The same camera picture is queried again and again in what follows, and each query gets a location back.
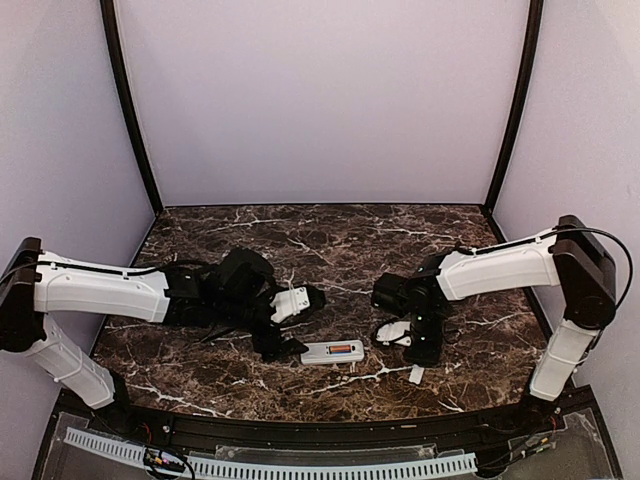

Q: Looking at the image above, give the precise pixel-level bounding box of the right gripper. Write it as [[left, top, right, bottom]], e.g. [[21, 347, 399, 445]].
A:
[[403, 306, 445, 366]]

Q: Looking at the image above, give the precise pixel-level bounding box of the white battery cover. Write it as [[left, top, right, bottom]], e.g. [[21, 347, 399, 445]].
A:
[[408, 365, 425, 385]]

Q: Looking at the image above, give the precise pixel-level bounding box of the orange battery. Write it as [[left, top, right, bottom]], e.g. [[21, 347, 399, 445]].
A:
[[329, 344, 352, 352]]

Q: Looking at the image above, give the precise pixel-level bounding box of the white remote control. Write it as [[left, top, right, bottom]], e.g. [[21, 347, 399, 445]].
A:
[[300, 340, 365, 365]]

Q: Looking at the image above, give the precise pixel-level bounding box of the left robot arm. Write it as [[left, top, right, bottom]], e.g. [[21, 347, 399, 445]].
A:
[[1, 237, 326, 436]]

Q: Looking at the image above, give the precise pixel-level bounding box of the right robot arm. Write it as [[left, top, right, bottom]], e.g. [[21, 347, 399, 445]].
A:
[[371, 215, 629, 434]]

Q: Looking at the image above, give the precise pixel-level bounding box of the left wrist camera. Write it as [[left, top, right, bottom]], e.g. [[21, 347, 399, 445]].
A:
[[271, 285, 326, 324]]

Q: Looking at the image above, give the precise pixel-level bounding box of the white slotted cable duct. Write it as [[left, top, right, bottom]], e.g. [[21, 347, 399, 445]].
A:
[[63, 427, 478, 479]]

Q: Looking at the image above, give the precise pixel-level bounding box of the black front rail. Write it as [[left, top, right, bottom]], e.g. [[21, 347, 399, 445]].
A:
[[54, 389, 596, 454]]

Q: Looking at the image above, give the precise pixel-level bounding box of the right black frame post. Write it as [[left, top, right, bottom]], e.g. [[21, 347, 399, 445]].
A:
[[483, 0, 544, 217]]

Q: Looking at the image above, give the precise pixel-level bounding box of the black frame post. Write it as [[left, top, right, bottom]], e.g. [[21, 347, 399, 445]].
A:
[[483, 0, 544, 217], [99, 0, 164, 216]]

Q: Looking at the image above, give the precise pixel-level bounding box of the left black frame post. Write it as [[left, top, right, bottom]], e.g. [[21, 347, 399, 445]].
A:
[[99, 0, 164, 216]]

